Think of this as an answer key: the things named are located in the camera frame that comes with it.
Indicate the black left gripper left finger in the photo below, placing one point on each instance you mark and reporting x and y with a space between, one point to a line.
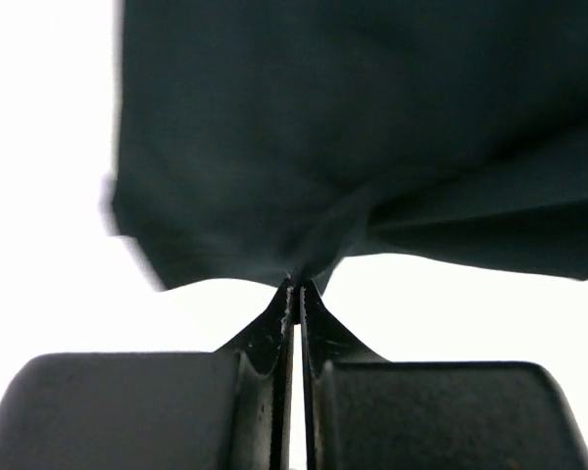
227 409

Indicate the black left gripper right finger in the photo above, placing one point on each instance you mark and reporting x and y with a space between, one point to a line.
366 412

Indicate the black t-shirt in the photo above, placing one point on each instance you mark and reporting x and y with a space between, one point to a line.
265 138

